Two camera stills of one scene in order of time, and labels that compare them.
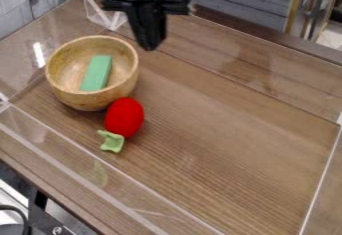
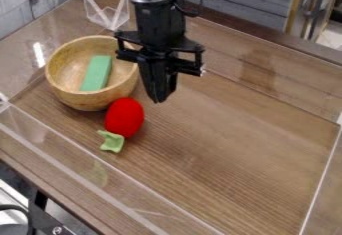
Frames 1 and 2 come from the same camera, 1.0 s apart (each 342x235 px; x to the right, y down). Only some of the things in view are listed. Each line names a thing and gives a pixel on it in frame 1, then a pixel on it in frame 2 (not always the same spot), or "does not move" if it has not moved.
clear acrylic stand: (109, 19) does not move
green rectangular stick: (97, 76) does not move
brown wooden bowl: (66, 66) does not move
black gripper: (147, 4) to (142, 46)
